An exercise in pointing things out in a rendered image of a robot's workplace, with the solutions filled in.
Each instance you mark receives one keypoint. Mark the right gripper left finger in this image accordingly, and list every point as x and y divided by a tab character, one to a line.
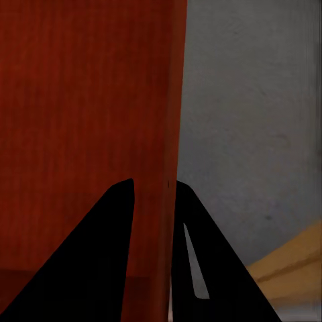
84	279

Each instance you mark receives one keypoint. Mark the storage box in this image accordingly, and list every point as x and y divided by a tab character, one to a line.
90	96

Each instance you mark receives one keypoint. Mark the door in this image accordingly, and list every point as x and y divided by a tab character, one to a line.
293	273

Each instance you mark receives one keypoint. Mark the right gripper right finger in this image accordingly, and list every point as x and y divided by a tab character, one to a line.
234	295

